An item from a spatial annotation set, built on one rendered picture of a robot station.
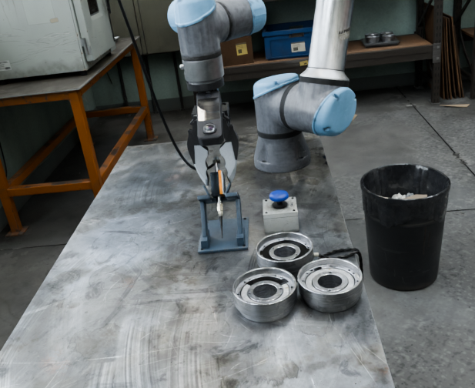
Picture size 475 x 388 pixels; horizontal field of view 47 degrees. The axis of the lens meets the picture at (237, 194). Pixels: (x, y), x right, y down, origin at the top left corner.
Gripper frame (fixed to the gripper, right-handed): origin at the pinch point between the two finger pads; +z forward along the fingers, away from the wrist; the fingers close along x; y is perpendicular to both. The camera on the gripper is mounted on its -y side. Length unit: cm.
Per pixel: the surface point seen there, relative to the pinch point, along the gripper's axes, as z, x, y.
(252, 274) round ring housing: 8.5, -6.2, -22.5
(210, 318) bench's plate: 11.8, 1.1, -29.3
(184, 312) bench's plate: 11.8, 5.7, -27.3
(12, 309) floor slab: 92, 109, 91
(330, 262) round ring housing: 8.4, -19.7, -20.9
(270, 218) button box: 8.3, -9.8, -3.1
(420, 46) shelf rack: 47, -128, 321
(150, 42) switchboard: 27, 81, 356
